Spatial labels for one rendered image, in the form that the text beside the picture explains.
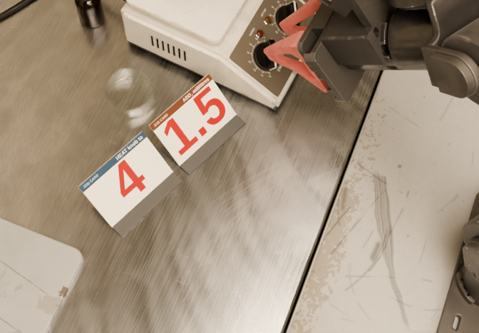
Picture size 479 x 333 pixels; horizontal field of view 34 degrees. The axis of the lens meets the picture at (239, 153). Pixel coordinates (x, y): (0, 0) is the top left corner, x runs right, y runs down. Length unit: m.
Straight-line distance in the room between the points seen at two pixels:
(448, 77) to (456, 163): 0.32
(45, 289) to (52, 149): 0.16
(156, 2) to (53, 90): 0.16
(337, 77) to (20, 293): 0.39
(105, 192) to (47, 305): 0.13
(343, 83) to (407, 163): 0.21
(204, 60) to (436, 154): 0.28
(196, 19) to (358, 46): 0.24
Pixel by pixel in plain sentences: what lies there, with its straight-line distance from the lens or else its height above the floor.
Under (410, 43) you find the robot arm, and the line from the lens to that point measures 0.65.
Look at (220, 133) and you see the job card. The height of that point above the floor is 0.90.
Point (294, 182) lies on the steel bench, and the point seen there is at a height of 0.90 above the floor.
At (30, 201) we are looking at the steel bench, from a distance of 0.87.
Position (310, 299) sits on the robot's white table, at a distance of 0.82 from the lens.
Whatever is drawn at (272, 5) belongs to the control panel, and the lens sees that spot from 0.89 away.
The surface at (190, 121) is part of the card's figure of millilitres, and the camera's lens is 0.86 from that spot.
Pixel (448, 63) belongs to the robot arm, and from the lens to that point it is 0.59.
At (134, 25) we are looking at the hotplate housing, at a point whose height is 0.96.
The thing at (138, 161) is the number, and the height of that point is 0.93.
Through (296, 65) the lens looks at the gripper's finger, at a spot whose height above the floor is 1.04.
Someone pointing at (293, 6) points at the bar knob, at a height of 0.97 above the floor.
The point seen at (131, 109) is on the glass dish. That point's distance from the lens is 0.87.
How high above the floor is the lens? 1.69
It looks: 66 degrees down
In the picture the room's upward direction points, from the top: 4 degrees clockwise
